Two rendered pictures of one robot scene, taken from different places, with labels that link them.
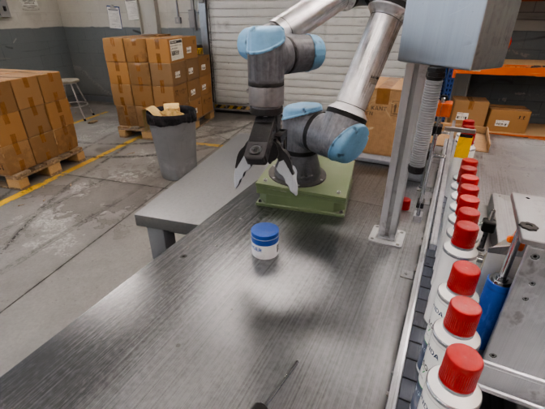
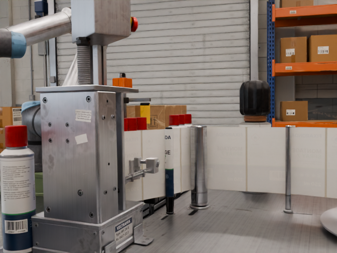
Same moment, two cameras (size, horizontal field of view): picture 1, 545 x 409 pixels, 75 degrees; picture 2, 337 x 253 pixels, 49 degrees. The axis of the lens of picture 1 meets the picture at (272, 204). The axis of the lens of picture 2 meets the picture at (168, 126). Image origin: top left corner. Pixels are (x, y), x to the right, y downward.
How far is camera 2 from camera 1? 0.57 m
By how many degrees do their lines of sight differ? 25
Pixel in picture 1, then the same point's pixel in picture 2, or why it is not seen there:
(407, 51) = (74, 34)
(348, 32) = (181, 102)
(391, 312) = not seen: hidden behind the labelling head
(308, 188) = (40, 172)
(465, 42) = (90, 16)
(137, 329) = not seen: outside the picture
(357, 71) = (72, 69)
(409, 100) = (93, 76)
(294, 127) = (27, 117)
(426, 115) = (80, 72)
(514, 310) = (47, 154)
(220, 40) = not seen: hidden behind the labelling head
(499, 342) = (48, 192)
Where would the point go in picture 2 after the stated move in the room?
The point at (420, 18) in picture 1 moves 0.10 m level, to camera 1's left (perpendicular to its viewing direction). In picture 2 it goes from (75, 10) to (36, 10)
